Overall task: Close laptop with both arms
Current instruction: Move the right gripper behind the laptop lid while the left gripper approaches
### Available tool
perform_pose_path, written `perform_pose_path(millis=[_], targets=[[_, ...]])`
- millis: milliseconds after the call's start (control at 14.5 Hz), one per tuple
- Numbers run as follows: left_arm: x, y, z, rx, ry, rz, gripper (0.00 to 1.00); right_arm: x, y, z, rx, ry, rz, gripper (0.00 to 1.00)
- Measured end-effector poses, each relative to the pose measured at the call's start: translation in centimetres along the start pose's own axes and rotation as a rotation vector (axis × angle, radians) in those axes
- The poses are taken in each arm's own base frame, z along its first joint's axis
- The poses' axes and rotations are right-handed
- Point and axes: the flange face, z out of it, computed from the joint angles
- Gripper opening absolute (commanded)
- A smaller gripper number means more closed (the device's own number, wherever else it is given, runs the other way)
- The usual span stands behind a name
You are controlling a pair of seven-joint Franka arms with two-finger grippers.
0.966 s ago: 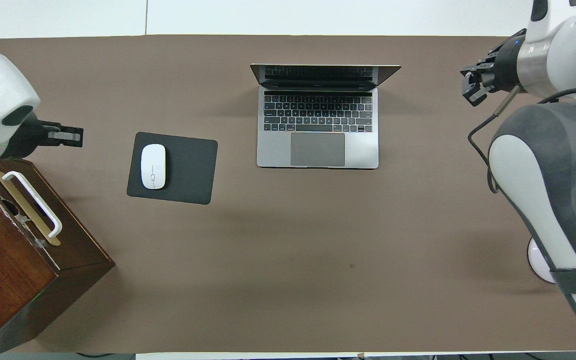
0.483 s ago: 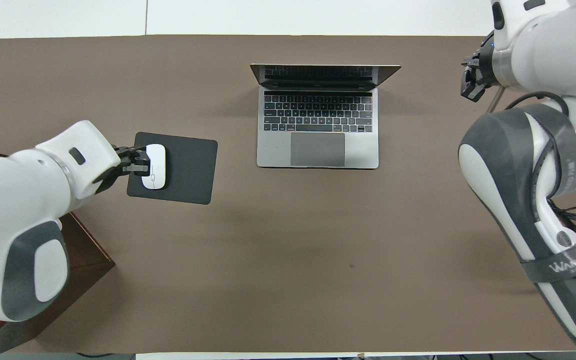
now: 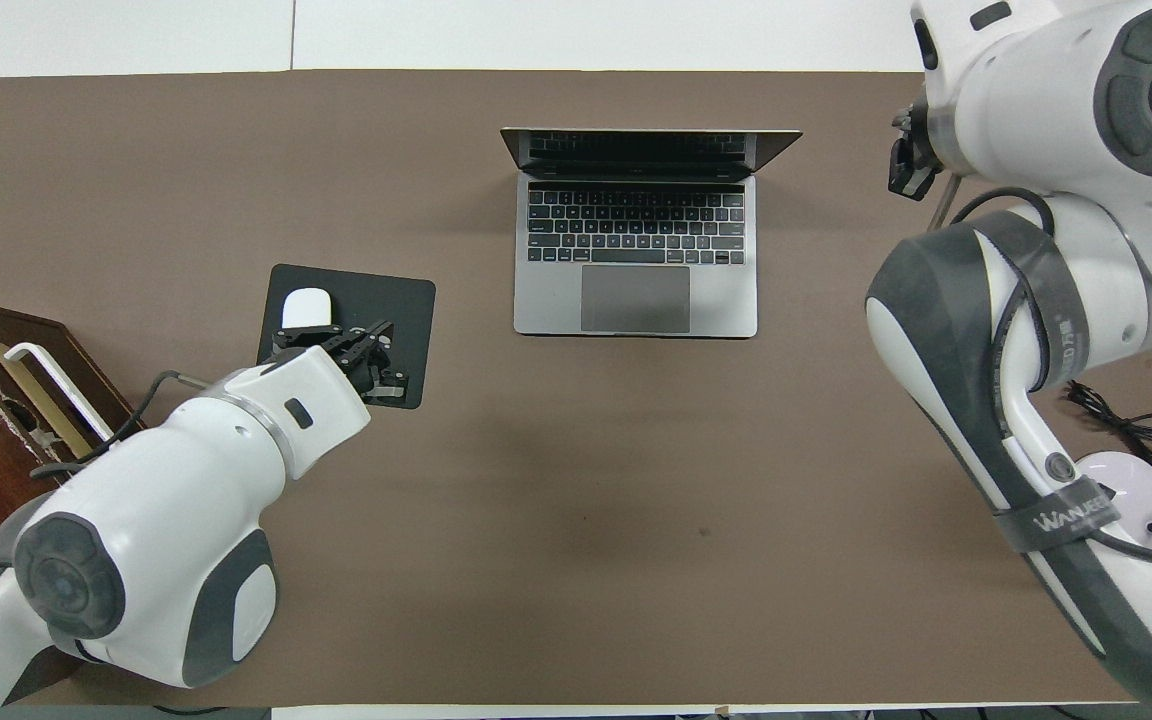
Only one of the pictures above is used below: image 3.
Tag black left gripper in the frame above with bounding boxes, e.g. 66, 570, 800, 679
272, 319, 410, 407

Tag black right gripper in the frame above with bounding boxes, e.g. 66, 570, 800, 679
888, 105, 941, 202

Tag grey apple laptop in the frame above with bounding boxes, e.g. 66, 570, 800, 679
500, 126, 803, 339

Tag black mouse pad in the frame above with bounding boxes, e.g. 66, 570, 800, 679
256, 263, 437, 411

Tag white computer mouse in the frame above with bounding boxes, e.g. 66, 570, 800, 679
281, 287, 334, 332

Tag brown table mat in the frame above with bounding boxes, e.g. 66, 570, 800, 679
0, 68, 1152, 709

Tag white desk lamp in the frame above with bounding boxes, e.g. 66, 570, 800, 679
1076, 385, 1152, 551

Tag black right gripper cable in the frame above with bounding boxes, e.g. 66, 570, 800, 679
934, 175, 1062, 401

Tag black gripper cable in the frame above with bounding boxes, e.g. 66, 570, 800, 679
934, 175, 1062, 401
29, 370, 212, 481

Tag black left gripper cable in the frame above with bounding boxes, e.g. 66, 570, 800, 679
29, 370, 212, 481

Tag black lamp power cable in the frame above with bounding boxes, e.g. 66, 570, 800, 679
1066, 380, 1152, 474

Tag white box handle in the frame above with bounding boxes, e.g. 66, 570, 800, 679
4, 342, 115, 441

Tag brass handle plate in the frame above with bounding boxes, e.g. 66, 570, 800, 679
0, 340, 97, 456

